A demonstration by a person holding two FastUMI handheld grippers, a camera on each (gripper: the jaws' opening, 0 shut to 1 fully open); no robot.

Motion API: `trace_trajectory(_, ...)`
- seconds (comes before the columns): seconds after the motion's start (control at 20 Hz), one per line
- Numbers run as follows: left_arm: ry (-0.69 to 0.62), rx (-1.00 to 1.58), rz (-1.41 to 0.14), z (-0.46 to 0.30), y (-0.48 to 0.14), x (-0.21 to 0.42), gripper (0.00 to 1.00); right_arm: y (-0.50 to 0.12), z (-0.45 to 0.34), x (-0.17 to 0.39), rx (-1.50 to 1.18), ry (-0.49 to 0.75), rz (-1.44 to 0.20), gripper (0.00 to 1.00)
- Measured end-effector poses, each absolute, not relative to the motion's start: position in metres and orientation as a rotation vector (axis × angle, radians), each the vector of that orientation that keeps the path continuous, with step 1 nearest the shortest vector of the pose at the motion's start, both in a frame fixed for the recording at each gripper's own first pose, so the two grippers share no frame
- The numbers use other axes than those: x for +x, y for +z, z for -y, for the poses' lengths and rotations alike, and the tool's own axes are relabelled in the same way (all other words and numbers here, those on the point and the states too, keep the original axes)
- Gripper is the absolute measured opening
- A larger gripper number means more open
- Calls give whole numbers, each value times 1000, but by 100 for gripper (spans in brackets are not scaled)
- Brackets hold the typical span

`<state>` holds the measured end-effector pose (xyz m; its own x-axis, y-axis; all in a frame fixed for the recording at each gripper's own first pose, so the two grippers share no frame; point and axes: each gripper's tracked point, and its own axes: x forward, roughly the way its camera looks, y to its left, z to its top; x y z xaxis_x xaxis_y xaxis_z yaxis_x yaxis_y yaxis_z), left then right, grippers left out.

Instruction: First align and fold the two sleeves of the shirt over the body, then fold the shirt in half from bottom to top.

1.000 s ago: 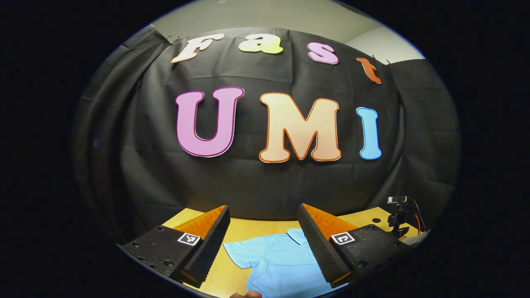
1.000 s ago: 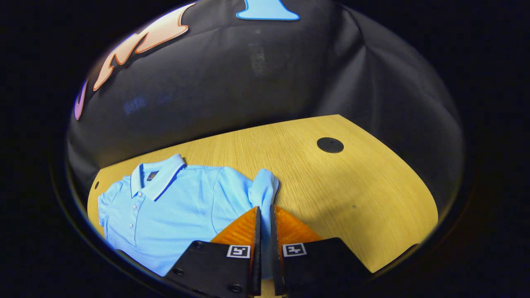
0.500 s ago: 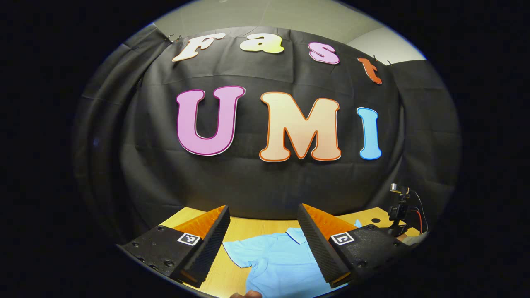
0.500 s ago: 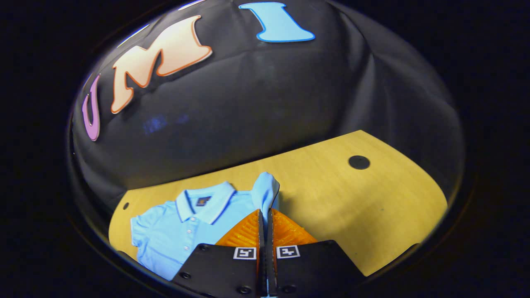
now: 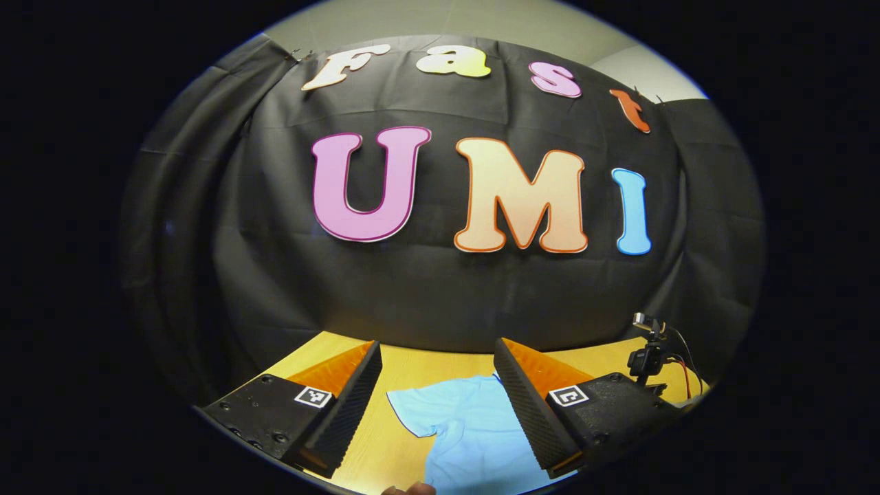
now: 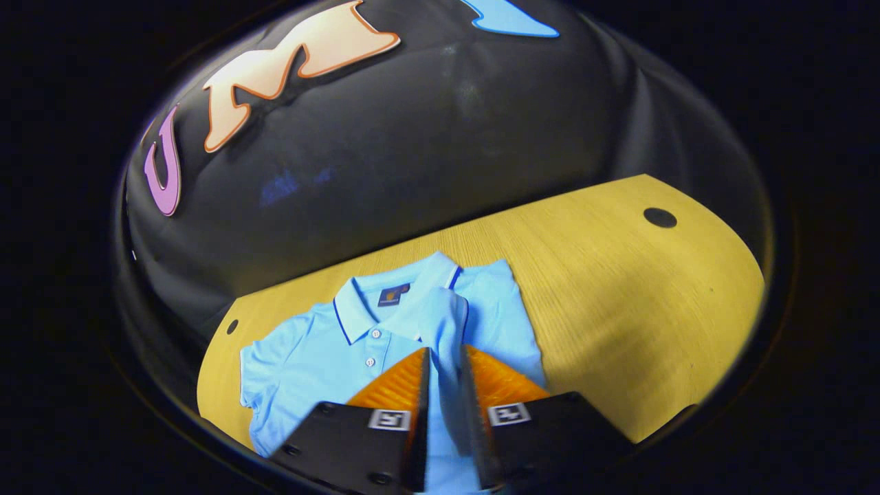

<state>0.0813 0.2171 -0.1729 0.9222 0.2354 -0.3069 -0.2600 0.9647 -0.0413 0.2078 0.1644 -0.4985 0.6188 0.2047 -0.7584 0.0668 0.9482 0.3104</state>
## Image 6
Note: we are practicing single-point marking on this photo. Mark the light blue T-shirt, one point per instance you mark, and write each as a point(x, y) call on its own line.
point(323, 357)

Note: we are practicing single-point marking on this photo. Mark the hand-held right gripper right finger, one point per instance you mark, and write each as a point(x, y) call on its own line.
point(482, 447)

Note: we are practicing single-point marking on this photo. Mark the black round table grommet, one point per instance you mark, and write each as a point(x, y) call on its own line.
point(232, 326)
point(660, 217)

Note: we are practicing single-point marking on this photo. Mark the black backdrop cloth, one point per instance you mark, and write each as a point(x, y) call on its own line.
point(447, 137)

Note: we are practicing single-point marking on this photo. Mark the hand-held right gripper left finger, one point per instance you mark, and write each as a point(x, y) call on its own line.
point(421, 447)

